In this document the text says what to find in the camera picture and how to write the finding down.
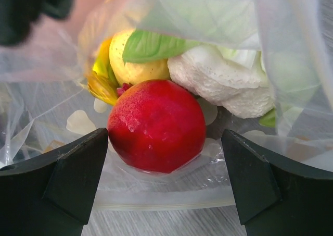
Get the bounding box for red fake pomegranate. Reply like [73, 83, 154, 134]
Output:
[107, 80, 206, 173]

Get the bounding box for clear zip top bag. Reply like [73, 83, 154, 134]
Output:
[1, 0, 332, 210]

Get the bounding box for yellow fake lemon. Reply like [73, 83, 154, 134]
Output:
[109, 30, 170, 85]

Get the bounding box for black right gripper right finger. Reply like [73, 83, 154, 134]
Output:
[221, 130, 332, 235]

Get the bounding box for yellow fake bananas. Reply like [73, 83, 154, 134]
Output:
[87, 38, 119, 105]

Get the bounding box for white fake cauliflower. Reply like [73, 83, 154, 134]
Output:
[122, 29, 323, 129]

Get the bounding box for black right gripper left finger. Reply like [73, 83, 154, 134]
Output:
[1, 128, 108, 235]

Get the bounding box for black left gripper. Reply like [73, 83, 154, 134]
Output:
[1, 0, 74, 47]

